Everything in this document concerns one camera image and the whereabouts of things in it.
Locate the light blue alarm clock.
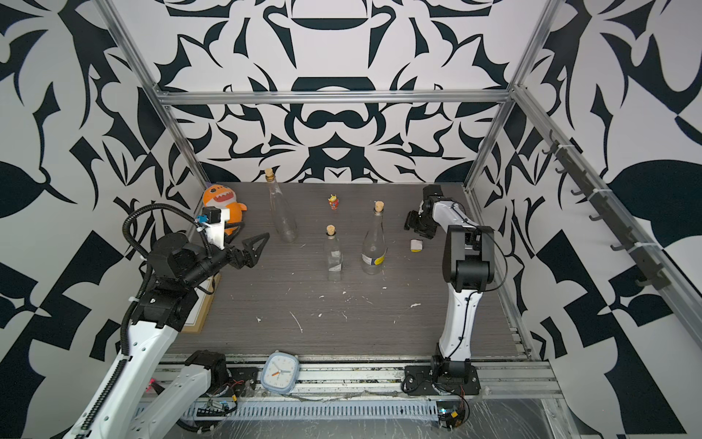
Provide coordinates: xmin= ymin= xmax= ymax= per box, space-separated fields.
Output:
xmin=260 ymin=351 xmax=301 ymax=395

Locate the orange shark plush toy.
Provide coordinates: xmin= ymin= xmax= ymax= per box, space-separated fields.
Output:
xmin=202 ymin=184 xmax=248 ymax=243

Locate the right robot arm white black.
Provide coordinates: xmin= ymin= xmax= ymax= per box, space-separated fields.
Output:
xmin=404 ymin=185 xmax=495 ymax=389

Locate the tall clear bottle yellow label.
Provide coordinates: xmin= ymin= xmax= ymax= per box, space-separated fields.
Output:
xmin=361 ymin=200 xmax=388 ymax=275

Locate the yellow blue bottle label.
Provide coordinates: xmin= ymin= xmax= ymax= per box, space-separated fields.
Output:
xmin=411 ymin=239 xmax=423 ymax=252

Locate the green circuit board right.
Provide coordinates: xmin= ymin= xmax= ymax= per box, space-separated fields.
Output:
xmin=438 ymin=402 xmax=471 ymax=430

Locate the white slotted cable duct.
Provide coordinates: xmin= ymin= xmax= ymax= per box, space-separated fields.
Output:
xmin=181 ymin=400 xmax=439 ymax=423

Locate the circuit board with wires left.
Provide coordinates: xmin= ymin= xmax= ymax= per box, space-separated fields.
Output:
xmin=197 ymin=394 xmax=239 ymax=418

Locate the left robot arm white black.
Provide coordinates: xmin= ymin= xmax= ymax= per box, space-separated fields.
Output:
xmin=67 ymin=232 xmax=270 ymax=438

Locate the clear glass bottle with cork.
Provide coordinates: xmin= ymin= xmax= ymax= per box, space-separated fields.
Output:
xmin=264 ymin=168 xmax=297 ymax=243

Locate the wooden picture frame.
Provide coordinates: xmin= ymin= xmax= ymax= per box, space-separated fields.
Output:
xmin=182 ymin=274 xmax=221 ymax=334

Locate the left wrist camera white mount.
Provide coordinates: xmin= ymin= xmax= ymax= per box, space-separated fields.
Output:
xmin=197 ymin=207 xmax=230 ymax=250

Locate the small clear bottle with cork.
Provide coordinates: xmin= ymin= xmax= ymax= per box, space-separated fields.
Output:
xmin=325 ymin=224 xmax=343 ymax=282

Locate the small red yellow toy figure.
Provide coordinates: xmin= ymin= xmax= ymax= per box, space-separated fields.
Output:
xmin=328 ymin=194 xmax=339 ymax=210

